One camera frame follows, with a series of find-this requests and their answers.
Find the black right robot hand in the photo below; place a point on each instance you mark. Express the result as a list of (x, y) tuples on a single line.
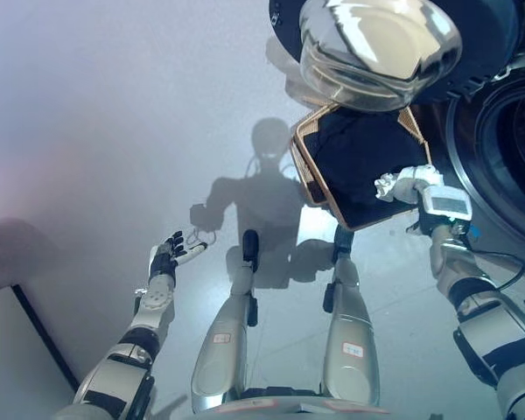
[(442, 203)]

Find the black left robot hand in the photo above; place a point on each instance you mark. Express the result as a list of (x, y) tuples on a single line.
[(172, 256)]

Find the white cloth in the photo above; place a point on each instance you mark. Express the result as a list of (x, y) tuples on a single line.
[(391, 186)]

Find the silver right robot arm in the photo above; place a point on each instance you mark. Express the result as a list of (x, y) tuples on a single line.
[(485, 306)]

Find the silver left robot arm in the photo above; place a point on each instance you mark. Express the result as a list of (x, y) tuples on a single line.
[(131, 337)]

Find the dark grey washing machine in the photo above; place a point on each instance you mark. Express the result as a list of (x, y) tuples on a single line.
[(503, 140)]

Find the black clothes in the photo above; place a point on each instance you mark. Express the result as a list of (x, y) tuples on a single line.
[(354, 166)]

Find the tan woven laundry basket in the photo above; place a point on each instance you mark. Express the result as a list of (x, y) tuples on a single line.
[(315, 175)]

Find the round washing machine door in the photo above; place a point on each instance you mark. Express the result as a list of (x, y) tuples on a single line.
[(376, 48)]

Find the black left robot foot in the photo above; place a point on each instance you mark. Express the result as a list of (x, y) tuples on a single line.
[(250, 245)]

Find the black robot foot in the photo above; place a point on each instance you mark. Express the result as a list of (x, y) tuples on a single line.
[(343, 240), (250, 245)]

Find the black right robot foot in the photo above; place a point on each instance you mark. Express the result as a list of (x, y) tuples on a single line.
[(343, 240)]

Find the silver right robot leg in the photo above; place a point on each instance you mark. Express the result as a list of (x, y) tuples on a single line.
[(350, 324)]

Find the white panel with black edge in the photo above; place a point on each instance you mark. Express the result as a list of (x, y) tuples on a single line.
[(22, 350)]

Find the grey robot torso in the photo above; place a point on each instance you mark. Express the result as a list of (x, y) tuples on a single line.
[(297, 407)]

